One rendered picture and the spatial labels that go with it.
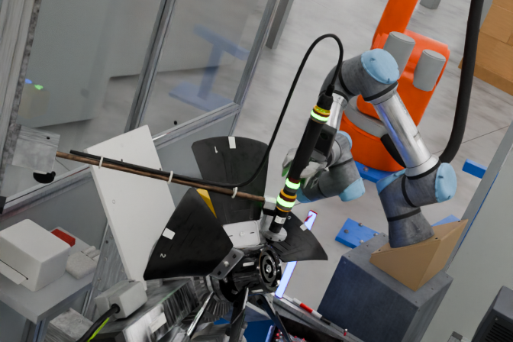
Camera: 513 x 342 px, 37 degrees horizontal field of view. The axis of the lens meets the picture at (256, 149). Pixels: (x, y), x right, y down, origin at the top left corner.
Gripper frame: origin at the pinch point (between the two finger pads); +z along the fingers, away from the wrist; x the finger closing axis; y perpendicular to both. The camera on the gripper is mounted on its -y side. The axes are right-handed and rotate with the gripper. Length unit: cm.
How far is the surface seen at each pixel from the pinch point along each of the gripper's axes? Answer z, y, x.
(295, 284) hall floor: -184, 145, 25
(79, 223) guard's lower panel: -28, 69, 70
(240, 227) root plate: 3.3, 20.5, 6.6
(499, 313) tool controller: -32, 24, -60
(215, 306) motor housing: 11.4, 39.1, 2.6
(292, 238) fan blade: -17.9, 27.6, -2.1
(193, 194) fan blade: 26.9, 5.0, 11.9
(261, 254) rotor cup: 8.2, 21.1, -2.6
